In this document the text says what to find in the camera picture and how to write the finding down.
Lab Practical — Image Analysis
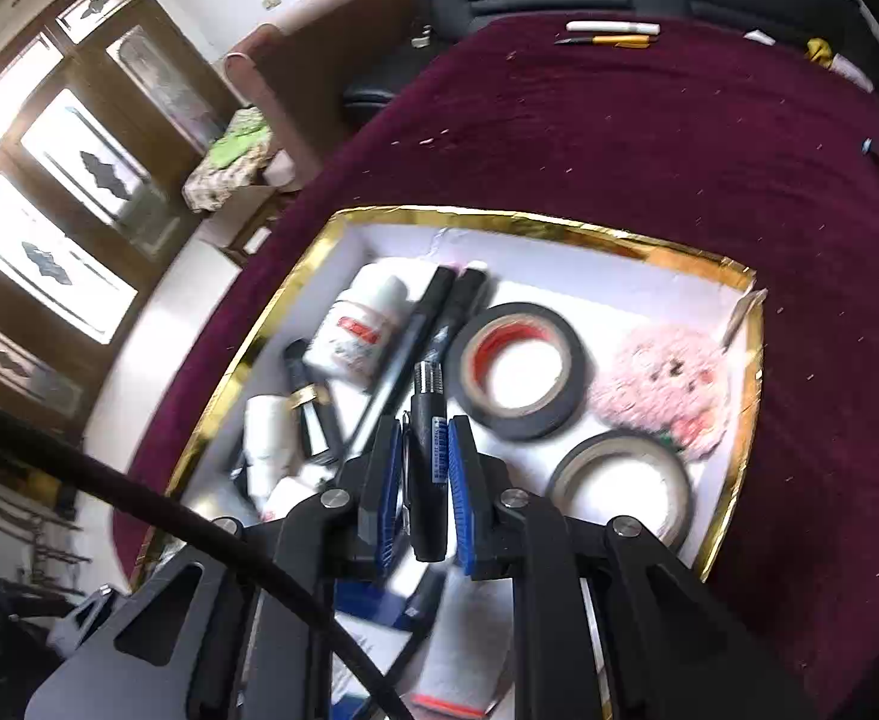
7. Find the black pen with ribbed grip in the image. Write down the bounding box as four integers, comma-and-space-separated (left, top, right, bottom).
407, 360, 453, 563

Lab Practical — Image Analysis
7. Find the brown upholstered chair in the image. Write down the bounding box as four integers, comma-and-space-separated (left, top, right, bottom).
225, 0, 429, 188

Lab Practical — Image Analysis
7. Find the white cube eraser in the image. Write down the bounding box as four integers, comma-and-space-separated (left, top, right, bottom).
259, 465, 328, 526

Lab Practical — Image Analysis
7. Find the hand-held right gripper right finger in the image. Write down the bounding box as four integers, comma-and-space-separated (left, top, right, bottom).
445, 414, 815, 720

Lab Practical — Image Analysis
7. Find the pink fluffy round toy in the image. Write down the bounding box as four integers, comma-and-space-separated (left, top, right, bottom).
587, 325, 731, 460

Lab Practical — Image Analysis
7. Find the black tape roll red core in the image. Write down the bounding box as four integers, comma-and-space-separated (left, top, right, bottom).
445, 301, 584, 442

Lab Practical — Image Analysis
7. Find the black tape roll white core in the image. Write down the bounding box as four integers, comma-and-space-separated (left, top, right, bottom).
546, 431, 697, 554

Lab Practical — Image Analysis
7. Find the maroon table cloth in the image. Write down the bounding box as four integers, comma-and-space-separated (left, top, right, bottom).
109, 11, 879, 720

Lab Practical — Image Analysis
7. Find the red white packet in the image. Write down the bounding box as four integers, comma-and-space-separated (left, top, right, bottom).
409, 577, 504, 717

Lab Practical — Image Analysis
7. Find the short thick black marker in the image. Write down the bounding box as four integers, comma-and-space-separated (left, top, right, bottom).
420, 261, 491, 372

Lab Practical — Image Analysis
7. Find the yellow utility knife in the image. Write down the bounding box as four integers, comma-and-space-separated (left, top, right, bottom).
555, 34, 658, 49

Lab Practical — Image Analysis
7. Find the wooden door with glass panes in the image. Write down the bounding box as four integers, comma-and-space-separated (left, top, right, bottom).
0, 0, 260, 436

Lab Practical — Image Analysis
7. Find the green patterned cloth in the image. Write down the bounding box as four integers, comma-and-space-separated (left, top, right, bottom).
182, 109, 275, 211

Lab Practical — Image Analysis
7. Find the white bottle with red label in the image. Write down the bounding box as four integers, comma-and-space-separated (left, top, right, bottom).
310, 261, 414, 392

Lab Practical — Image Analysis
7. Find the black cable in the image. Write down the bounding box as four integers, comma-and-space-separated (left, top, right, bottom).
0, 390, 414, 720

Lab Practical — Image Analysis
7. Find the white and blue box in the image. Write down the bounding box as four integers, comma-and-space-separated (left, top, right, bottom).
332, 577, 429, 629

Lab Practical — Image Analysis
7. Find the gold-edged white box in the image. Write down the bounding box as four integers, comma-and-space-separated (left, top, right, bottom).
128, 204, 766, 720

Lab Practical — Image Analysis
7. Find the long thin black pen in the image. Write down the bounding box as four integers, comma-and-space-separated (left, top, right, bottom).
345, 265, 457, 462

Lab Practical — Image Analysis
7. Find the white marker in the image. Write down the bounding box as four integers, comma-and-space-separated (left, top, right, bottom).
565, 20, 661, 37

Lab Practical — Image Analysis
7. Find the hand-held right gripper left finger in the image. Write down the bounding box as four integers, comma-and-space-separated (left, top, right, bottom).
25, 414, 404, 720

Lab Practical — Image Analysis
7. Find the small white bottle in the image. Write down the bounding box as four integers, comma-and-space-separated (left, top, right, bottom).
242, 394, 299, 500

